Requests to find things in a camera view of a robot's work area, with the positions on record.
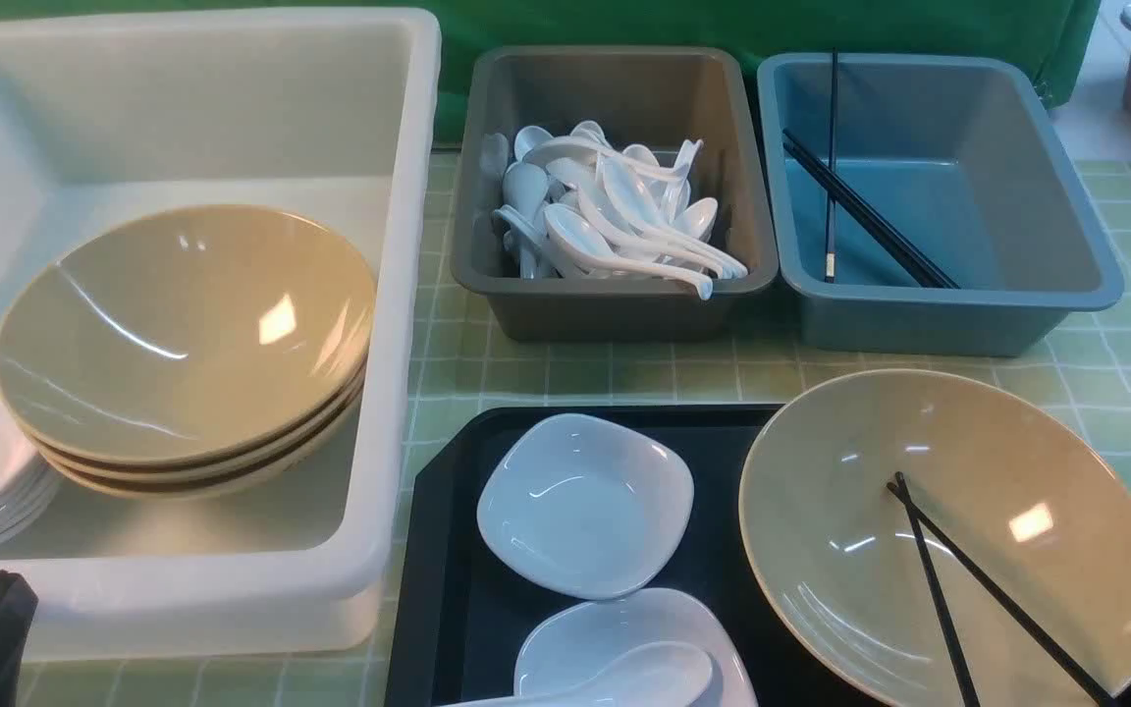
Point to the white square dish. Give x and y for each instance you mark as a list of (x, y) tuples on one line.
[(585, 507), (575, 644)]

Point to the white ceramic soup spoon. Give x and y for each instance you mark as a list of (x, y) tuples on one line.
[(661, 673)]

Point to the tan noodle bowl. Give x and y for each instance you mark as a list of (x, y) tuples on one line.
[(1035, 507)]

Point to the bottom stacked tan bowl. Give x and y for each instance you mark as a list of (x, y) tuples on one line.
[(214, 486)]

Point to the middle stacked tan bowl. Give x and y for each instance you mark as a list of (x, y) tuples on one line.
[(160, 472)]

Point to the black serving tray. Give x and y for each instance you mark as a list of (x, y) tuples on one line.
[(463, 614)]

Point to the large white plastic tub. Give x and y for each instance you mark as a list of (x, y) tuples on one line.
[(323, 112)]

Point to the pile of white spoons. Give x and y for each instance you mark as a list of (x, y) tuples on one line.
[(575, 207)]

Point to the grey plastic bin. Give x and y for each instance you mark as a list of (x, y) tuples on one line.
[(655, 95)]

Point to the upright black chopstick in bin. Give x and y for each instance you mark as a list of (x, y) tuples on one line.
[(830, 199)]

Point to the diagonal black chopstick in bin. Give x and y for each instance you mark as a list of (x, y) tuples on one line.
[(860, 211)]

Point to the blue plastic bin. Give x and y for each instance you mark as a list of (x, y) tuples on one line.
[(959, 154)]

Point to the green backdrop cloth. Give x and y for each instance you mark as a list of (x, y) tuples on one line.
[(1046, 40)]

